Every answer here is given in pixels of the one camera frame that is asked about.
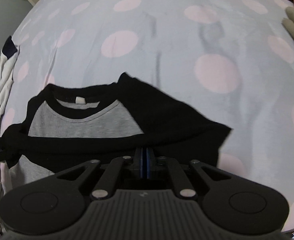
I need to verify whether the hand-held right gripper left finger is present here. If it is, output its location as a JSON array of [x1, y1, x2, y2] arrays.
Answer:
[[57, 148, 145, 200]]

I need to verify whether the polka-dot bedsheet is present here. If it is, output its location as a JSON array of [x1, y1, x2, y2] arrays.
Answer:
[[0, 0, 294, 233]]

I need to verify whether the white shirt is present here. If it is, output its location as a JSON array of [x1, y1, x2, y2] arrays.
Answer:
[[0, 45, 21, 142]]

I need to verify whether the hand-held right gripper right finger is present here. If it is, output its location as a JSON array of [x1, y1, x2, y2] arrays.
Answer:
[[145, 148, 232, 200]]

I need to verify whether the grey shirt with black sleeves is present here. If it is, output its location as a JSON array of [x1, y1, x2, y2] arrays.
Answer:
[[1, 72, 233, 184]]

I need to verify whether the black garment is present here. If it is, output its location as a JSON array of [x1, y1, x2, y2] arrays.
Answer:
[[2, 36, 21, 58]]

